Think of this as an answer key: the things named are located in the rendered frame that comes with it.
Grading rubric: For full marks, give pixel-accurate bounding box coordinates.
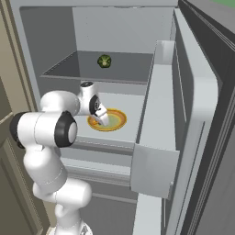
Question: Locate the beige cupboard panel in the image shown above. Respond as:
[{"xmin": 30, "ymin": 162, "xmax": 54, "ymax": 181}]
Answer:
[{"xmin": 0, "ymin": 0, "xmax": 50, "ymax": 235}]

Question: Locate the green round vegetable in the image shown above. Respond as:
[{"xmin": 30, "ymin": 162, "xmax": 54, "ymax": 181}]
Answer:
[{"xmin": 96, "ymin": 54, "xmax": 112, "ymax": 69}]

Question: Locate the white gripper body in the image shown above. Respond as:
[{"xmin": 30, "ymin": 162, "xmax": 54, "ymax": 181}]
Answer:
[{"xmin": 92, "ymin": 106, "xmax": 109, "ymax": 127}]

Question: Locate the grey fridge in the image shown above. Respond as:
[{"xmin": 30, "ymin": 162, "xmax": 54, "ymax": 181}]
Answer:
[{"xmin": 7, "ymin": 0, "xmax": 179, "ymax": 235}]

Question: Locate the yellow plate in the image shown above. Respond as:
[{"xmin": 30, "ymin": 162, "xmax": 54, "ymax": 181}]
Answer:
[{"xmin": 86, "ymin": 107, "xmax": 128, "ymax": 132}]

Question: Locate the orange shrimp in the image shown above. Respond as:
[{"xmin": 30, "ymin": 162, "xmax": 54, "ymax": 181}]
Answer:
[{"xmin": 89, "ymin": 117, "xmax": 103, "ymax": 126}]

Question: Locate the grey fridge door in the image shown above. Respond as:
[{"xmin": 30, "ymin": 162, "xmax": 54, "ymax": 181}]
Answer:
[{"xmin": 130, "ymin": 0, "xmax": 235, "ymax": 235}]

